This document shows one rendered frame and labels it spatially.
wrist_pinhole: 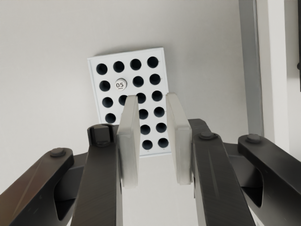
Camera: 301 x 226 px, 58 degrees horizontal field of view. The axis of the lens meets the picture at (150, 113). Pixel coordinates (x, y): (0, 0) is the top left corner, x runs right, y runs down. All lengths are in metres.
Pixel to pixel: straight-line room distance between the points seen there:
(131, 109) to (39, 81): 0.23
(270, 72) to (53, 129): 0.27
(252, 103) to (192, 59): 0.11
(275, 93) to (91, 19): 0.22
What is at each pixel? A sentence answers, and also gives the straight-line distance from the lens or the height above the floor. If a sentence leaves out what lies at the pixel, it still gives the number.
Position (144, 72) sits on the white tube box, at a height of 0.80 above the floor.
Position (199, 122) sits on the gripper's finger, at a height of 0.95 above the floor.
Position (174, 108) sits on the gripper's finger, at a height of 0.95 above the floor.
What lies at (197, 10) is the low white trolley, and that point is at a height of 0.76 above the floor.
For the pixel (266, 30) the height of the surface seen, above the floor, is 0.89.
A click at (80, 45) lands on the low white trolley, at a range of 0.35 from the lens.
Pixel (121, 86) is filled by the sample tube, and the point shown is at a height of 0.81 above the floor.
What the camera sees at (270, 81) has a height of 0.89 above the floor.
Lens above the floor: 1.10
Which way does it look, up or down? 76 degrees down
